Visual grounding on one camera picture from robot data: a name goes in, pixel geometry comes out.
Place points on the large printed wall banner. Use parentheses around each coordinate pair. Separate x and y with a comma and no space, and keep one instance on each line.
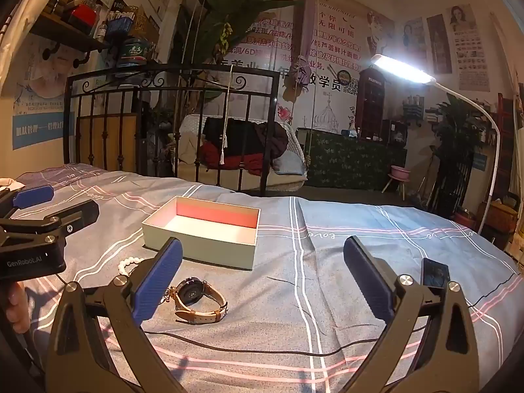
(339,37)

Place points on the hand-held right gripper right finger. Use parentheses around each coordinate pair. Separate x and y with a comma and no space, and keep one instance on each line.
(368,282)

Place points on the dark red narrow cabinet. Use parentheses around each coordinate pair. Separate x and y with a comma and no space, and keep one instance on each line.
(370,106)

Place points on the hanging purple dried bundle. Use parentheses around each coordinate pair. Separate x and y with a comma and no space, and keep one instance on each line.
(305,41)

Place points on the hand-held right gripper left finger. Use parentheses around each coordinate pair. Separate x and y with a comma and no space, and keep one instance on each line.
(157,282)

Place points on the black iron bed frame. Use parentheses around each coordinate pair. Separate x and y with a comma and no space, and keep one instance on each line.
(272,131)

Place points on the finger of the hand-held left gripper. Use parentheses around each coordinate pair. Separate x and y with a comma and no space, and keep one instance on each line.
(61,217)
(32,197)

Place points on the person's left hand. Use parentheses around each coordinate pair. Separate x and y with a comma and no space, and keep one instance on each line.
(16,305)

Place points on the dark potted plant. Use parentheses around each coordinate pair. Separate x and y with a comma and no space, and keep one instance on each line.
(456,139)

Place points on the pale portrait wall poster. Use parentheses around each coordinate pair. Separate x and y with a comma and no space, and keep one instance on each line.
(470,49)

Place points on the black smartphone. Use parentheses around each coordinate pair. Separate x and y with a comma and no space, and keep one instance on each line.
(436,273)

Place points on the pink-lined gift box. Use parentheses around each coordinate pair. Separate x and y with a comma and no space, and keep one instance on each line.
(213,233)

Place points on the blue face wall poster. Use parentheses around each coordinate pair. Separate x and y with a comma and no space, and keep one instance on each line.
(37,90)

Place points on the pile of dark red clothes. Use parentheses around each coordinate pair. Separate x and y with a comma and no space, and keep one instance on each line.
(245,139)

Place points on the gold earring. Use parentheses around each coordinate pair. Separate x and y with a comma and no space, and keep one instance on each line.
(169,294)

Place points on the white floor lamp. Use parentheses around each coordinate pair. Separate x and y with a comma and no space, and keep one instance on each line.
(401,69)

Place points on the red box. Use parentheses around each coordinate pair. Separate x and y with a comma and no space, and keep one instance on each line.
(82,14)

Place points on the large green leafy plant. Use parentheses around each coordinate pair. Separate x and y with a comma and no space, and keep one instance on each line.
(237,8)

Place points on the green floral counter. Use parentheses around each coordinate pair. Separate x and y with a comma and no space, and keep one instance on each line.
(348,159)

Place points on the pink wall poster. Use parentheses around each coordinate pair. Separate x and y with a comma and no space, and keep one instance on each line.
(414,41)

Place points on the wooden wall shelf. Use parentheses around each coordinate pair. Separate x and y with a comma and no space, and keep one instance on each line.
(61,28)

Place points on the dark narrow wall poster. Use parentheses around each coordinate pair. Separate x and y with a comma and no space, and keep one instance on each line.
(439,43)

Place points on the green round tin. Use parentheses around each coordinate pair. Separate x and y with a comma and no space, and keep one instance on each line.
(133,53)

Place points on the striped blue bed sheet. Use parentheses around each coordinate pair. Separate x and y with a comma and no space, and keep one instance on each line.
(327,254)

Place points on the pink stool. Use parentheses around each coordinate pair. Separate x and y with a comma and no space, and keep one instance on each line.
(399,172)

